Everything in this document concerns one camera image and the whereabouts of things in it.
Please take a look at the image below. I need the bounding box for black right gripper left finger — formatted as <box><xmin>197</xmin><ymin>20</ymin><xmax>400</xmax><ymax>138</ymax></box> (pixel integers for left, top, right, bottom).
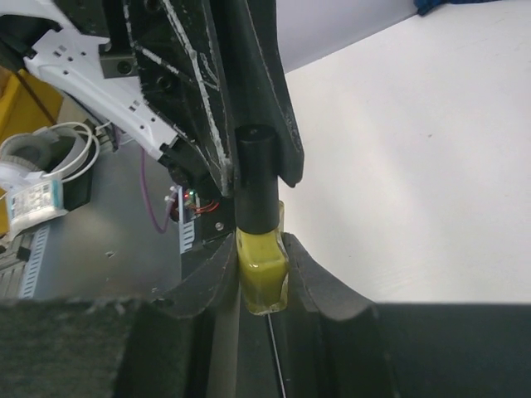
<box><xmin>115</xmin><ymin>234</ymin><xmax>240</xmax><ymax>397</ymax></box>

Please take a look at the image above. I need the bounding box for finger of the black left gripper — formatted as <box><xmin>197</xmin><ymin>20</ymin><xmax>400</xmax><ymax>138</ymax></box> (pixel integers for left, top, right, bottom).
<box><xmin>238</xmin><ymin>1</ymin><xmax>304</xmax><ymax>187</ymax></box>

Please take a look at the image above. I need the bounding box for white labelled box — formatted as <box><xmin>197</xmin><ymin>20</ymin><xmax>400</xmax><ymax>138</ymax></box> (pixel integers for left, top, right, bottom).
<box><xmin>7</xmin><ymin>178</ymin><xmax>68</xmax><ymax>240</ymax></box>

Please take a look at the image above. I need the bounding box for white slotted cable duct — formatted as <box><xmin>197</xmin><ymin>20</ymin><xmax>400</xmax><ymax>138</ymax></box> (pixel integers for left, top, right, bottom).
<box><xmin>18</xmin><ymin>225</ymin><xmax>51</xmax><ymax>299</ymax></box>

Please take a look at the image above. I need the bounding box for yellow bin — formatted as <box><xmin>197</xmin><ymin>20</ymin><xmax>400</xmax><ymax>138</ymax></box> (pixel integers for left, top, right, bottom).
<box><xmin>1</xmin><ymin>67</ymin><xmax>63</xmax><ymax>143</ymax></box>

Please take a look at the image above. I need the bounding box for black nail polish cap brush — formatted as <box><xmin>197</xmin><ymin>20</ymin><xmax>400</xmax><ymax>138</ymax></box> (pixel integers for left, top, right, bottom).
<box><xmin>235</xmin><ymin>124</ymin><xmax>280</xmax><ymax>235</ymax></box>

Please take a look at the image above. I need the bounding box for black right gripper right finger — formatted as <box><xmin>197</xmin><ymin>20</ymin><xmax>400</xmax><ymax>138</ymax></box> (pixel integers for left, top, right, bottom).
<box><xmin>284</xmin><ymin>234</ymin><xmax>397</xmax><ymax>397</ymax></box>

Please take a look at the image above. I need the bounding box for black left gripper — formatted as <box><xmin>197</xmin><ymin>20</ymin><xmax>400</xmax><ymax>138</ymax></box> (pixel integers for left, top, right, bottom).
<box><xmin>54</xmin><ymin>0</ymin><xmax>236</xmax><ymax>197</ymax></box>

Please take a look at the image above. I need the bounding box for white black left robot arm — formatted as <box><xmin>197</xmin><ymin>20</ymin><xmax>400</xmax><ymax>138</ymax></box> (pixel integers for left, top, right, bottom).
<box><xmin>1</xmin><ymin>1</ymin><xmax>304</xmax><ymax>197</ymax></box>

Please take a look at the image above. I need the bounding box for yellow nail polish bottle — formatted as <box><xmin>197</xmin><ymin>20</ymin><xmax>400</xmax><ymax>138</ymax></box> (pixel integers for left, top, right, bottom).
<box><xmin>236</xmin><ymin>201</ymin><xmax>290</xmax><ymax>316</ymax></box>

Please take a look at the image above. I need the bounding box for blue striped cloth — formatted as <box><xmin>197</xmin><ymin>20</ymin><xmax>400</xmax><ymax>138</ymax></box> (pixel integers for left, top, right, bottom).
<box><xmin>413</xmin><ymin>0</ymin><xmax>478</xmax><ymax>17</ymax></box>

